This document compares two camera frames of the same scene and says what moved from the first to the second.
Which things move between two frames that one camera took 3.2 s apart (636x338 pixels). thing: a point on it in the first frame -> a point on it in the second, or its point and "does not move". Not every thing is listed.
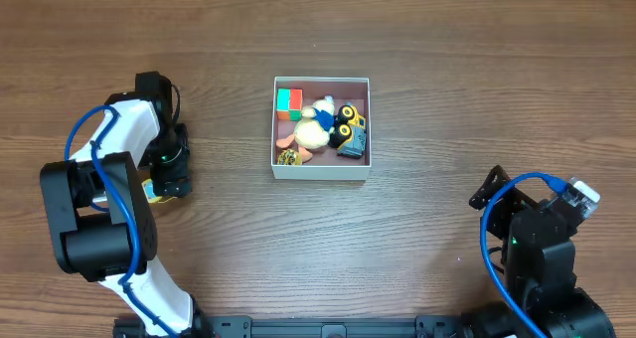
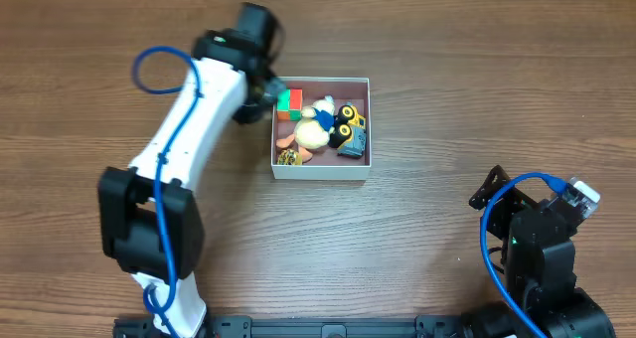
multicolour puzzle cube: (289, 103) does not move
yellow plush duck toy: (313, 130) does not move
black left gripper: (172, 185) -> (259, 101)
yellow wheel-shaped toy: (290, 157) does not move
